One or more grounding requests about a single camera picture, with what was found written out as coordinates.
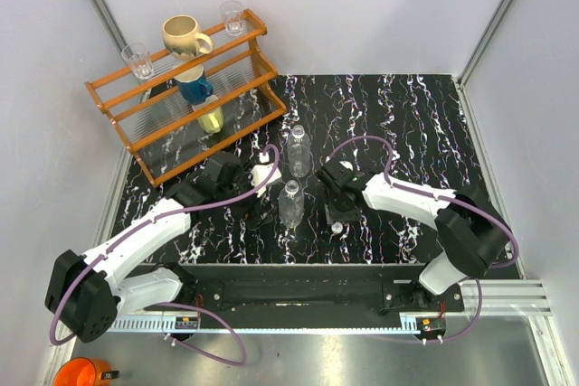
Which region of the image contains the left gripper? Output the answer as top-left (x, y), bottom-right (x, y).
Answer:
top-left (217, 161), bottom-right (277, 230)

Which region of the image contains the white bottle cap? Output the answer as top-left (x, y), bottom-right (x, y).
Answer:
top-left (331, 221), bottom-right (343, 234)
top-left (340, 161), bottom-right (353, 170)

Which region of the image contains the clear plastic bottle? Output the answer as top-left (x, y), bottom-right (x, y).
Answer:
top-left (278, 180), bottom-right (305, 229)
top-left (287, 125), bottom-right (311, 178)

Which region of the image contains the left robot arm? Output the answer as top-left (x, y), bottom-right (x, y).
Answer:
top-left (44, 145), bottom-right (280, 345)

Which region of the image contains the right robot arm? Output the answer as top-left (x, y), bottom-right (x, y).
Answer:
top-left (316, 158), bottom-right (512, 311)

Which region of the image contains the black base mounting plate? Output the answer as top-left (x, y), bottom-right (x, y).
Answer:
top-left (124, 262), bottom-right (467, 319)

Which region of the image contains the yellow ceramic mug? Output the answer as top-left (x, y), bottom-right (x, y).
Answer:
top-left (192, 95), bottom-right (224, 134)

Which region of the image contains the orange wooden shelf rack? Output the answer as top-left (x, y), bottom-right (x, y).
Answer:
top-left (85, 9), bottom-right (287, 187)

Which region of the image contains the blue ceramic mug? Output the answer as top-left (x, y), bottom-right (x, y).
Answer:
top-left (174, 65), bottom-right (214, 105)

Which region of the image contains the beige ceramic mug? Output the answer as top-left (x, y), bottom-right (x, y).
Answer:
top-left (163, 15), bottom-right (214, 61)

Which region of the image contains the clear drinking glass left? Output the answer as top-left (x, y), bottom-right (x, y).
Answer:
top-left (121, 42), bottom-right (155, 80)

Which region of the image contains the clear drinking glass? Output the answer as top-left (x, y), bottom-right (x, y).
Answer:
top-left (220, 0), bottom-right (245, 37)
top-left (121, 42), bottom-right (155, 80)

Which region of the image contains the clear drinking glass right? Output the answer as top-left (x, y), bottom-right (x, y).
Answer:
top-left (220, 0), bottom-right (245, 37)

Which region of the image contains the orange cup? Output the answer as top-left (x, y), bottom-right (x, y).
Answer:
top-left (52, 357), bottom-right (119, 386)

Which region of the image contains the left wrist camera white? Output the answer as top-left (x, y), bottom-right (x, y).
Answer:
top-left (250, 154), bottom-right (282, 198)

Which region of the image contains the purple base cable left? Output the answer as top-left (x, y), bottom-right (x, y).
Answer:
top-left (165, 300), bottom-right (249, 367)

